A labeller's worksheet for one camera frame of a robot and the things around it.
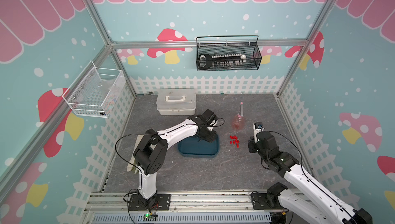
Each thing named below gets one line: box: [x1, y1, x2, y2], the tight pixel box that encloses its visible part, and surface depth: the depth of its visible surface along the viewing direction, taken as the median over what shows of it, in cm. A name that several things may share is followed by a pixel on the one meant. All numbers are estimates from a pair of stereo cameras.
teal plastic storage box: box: [177, 133, 220, 159], surface depth 93 cm
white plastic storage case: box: [155, 88, 196, 116], surface depth 105 cm
